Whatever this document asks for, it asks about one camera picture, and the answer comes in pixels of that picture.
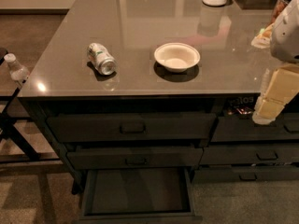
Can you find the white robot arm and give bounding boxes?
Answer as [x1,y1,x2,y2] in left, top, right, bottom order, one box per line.
[252,0,299,125]

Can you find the white paper bowl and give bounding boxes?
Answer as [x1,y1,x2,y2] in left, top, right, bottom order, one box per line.
[154,43,201,73]

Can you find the jar of nuts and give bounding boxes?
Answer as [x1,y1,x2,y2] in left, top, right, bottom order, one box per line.
[270,0,291,23]

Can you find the silver soda can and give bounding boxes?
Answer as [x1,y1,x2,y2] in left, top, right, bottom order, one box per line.
[87,43,117,76]

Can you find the clear plastic water bottle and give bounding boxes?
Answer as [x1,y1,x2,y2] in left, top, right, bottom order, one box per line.
[4,53,30,88]

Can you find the dark cabinet with grey top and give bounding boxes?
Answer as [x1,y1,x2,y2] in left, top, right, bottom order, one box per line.
[17,0,299,224]

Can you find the snack packets in drawer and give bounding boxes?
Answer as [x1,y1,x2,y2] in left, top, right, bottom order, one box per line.
[225,96,256,115]

